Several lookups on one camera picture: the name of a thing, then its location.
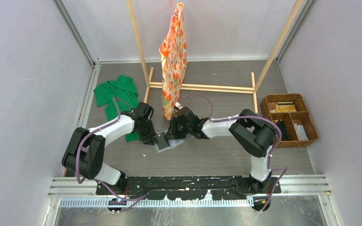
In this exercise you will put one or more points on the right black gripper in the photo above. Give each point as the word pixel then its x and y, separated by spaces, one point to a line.
pixel 173 133

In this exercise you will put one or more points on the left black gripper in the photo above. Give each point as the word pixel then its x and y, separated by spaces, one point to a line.
pixel 148 140

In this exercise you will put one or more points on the grey card holder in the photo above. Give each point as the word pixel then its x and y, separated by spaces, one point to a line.
pixel 172 143

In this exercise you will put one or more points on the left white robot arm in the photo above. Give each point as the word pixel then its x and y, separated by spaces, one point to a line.
pixel 84 154

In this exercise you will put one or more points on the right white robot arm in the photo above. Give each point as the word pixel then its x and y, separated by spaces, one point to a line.
pixel 254 133

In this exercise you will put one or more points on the gold card in basket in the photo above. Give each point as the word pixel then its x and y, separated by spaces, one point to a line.
pixel 283 107

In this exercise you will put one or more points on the green cloth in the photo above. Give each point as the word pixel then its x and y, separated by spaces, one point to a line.
pixel 116 96

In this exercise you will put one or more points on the orange patterned hanging cloth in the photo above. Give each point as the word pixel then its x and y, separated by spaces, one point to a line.
pixel 173 54

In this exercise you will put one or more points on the wooden hanging rack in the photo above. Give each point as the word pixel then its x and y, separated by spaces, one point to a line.
pixel 255 84

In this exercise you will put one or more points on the black object in basket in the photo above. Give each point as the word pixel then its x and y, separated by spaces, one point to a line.
pixel 283 129

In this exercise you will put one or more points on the brown wicker basket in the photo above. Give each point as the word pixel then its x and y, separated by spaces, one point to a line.
pixel 302 117

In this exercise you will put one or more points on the white paper in basket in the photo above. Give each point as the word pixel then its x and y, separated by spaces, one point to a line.
pixel 300 131

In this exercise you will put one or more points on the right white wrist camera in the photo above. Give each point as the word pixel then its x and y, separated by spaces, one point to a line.
pixel 177 106

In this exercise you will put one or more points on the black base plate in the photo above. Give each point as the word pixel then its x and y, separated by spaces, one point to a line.
pixel 193 187

